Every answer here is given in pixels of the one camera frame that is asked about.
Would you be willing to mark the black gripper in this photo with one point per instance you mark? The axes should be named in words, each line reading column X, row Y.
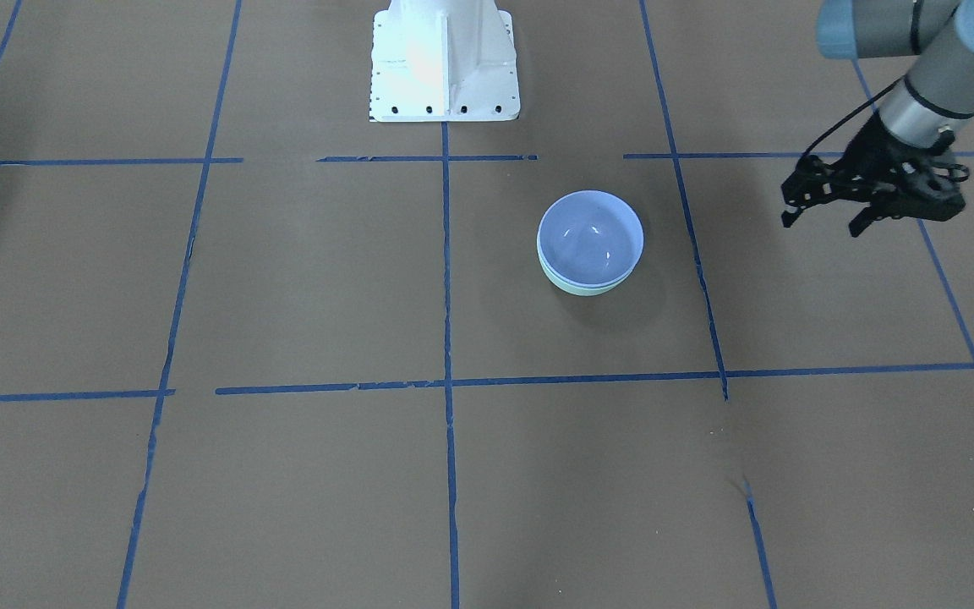
column 869, row 155

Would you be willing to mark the blue bowl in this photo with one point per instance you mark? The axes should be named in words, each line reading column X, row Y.
column 590, row 236

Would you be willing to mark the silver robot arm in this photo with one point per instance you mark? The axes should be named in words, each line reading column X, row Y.
column 934, row 100

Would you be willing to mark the white pedestal column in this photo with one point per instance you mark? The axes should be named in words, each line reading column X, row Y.
column 443, row 61

